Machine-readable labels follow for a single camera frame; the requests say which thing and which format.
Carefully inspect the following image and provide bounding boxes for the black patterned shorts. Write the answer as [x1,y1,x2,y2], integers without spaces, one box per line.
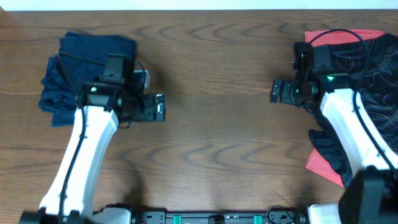
[308,34,397,188]

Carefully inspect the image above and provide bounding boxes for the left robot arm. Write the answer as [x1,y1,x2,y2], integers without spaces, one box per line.
[19,82,165,224]

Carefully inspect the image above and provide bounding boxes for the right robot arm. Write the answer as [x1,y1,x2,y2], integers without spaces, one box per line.
[270,74,397,223]

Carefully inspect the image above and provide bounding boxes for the red coral garment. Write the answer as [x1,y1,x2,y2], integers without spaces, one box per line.
[304,29,385,47]

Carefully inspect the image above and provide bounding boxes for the folded navy shorts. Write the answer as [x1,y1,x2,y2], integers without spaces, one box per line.
[38,55,82,127]

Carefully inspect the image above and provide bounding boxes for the navy blue shorts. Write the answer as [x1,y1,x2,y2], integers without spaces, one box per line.
[55,30,138,94]

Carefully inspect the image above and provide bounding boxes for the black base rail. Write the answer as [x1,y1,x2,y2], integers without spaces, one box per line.
[93,203,308,224]

